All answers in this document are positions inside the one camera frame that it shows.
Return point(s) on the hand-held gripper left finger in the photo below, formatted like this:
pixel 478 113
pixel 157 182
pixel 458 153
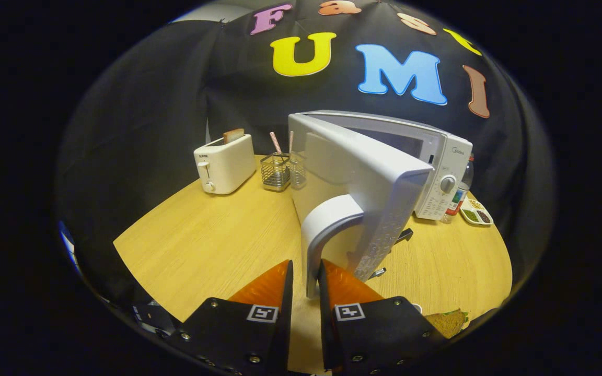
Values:
pixel 283 324

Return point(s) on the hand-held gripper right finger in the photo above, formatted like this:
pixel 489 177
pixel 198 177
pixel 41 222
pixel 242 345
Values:
pixel 328 324

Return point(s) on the toy sandwich with lettuce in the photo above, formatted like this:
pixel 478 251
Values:
pixel 447 322

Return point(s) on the white microwave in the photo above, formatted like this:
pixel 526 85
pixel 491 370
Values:
pixel 363 172

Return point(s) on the white toaster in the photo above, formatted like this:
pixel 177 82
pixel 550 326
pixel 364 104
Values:
pixel 225 164

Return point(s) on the clear bottle with red label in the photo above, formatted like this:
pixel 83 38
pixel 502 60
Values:
pixel 460 196

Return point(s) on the white divided tray of beans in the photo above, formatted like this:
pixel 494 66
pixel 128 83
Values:
pixel 476 213

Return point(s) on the toast slice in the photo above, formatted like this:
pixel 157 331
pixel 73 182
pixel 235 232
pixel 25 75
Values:
pixel 233 135

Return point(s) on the black backdrop cloth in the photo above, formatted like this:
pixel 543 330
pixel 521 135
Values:
pixel 149 115

